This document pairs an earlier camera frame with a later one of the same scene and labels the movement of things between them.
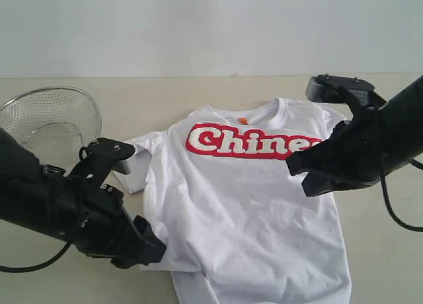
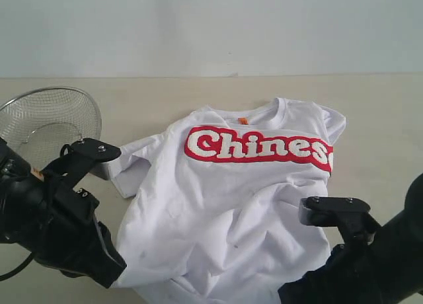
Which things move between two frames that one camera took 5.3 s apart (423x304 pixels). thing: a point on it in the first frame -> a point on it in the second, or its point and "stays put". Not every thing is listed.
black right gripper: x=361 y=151 -> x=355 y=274
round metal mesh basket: x=54 y=123 stays put
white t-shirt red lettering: x=235 y=225 stays put
